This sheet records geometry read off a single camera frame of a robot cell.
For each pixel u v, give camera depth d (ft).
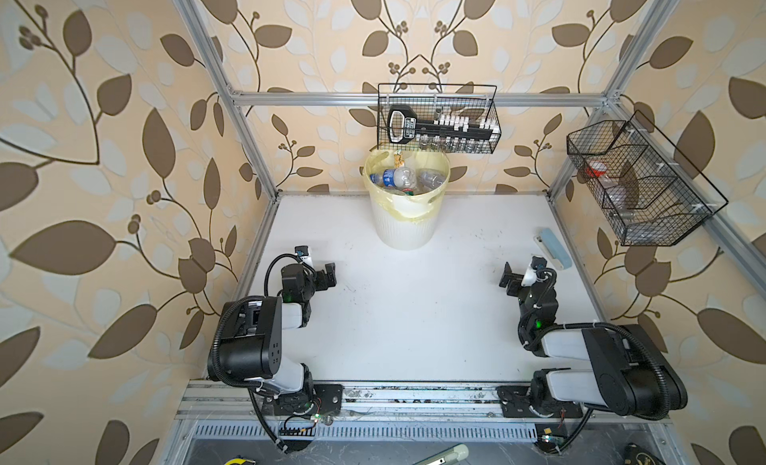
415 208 2.75
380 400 2.50
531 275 2.53
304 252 2.71
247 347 1.48
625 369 1.42
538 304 2.18
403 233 3.42
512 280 2.66
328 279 2.86
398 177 2.90
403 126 2.76
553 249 3.25
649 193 2.38
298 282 2.43
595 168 2.65
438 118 2.66
